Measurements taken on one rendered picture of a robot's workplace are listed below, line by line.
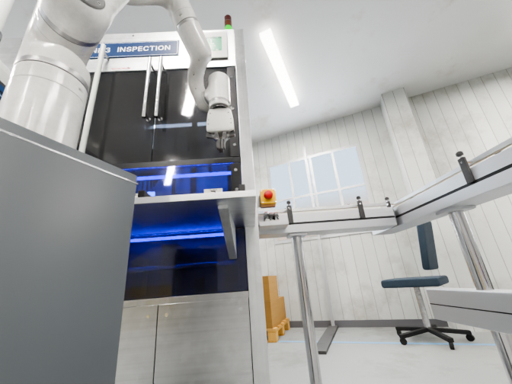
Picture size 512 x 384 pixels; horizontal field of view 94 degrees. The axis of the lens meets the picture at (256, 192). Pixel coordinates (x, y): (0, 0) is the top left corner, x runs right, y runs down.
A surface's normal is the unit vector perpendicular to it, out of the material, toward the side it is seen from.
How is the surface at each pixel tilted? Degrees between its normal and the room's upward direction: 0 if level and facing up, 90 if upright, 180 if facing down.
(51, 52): 89
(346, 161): 90
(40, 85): 90
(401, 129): 90
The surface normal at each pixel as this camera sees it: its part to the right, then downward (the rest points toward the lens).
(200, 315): 0.01, -0.35
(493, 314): -1.00, 0.07
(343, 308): -0.39, -0.29
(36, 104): 0.57, -0.33
